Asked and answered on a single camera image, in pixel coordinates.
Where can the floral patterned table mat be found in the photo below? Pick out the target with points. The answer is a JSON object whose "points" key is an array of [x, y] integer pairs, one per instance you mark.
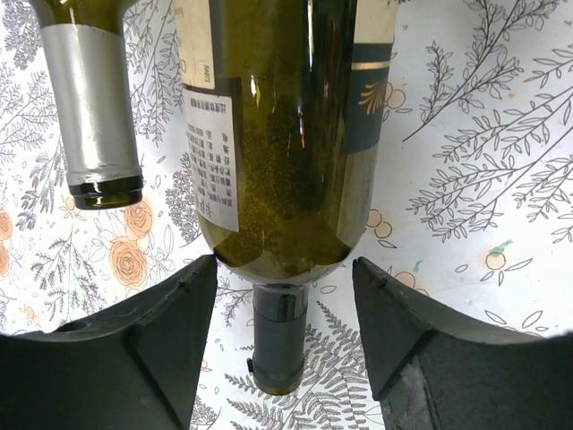
{"points": [[472, 203]]}

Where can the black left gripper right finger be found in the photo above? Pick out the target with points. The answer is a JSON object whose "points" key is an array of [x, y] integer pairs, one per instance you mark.
{"points": [[432, 367]]}

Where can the green bottle silver neck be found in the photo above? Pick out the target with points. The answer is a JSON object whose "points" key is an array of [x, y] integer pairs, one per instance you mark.
{"points": [[84, 47]]}

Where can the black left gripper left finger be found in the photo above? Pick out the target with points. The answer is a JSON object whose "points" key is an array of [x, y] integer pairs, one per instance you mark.
{"points": [[134, 365]]}

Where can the green bottle black neck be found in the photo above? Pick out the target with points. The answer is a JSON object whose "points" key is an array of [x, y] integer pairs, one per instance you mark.
{"points": [[284, 105]]}

